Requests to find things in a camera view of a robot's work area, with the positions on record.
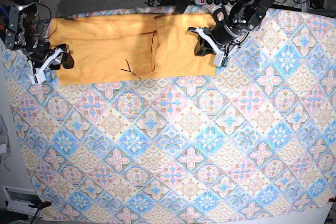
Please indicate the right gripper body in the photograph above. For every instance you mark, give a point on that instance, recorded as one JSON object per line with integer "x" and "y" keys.
{"x": 41, "y": 59}

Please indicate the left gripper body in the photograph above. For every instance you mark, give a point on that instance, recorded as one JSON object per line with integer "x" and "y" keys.
{"x": 212, "y": 45}

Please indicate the yellow T-shirt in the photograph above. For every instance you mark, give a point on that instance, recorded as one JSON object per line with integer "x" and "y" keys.
{"x": 131, "y": 47}

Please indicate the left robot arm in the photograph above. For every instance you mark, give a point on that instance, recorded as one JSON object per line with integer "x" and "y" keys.
{"x": 245, "y": 15}

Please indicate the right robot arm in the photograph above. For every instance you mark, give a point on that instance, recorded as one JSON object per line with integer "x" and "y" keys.
{"x": 21, "y": 29}

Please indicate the white power strip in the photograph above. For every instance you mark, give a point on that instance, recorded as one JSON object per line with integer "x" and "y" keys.
{"x": 215, "y": 2}

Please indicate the red black clamp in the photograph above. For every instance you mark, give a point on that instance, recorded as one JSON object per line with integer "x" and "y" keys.
{"x": 7, "y": 37}

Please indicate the patterned blue tablecloth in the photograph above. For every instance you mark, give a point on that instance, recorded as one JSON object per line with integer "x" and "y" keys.
{"x": 255, "y": 141}

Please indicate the orange black clamp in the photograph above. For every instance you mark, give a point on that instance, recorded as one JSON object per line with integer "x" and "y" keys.
{"x": 39, "y": 204}

